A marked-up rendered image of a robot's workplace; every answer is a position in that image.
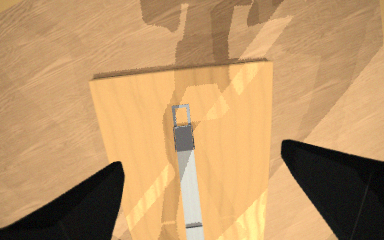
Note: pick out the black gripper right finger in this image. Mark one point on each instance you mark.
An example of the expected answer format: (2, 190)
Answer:
(346, 189)

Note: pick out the light wooden board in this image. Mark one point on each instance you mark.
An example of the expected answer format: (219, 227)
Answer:
(230, 111)

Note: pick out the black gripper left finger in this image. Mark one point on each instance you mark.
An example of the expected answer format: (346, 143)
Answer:
(88, 211)

